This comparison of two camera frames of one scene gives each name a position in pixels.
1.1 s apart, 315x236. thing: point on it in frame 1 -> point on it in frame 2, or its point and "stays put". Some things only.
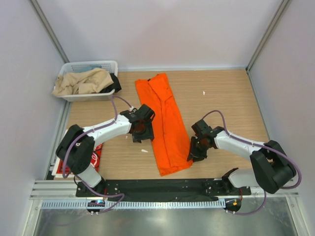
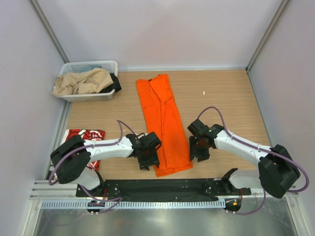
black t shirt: [115, 85] stays put
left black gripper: [148, 133] -> [145, 164]
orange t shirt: [171, 142] stays put
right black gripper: [193, 153] stays put
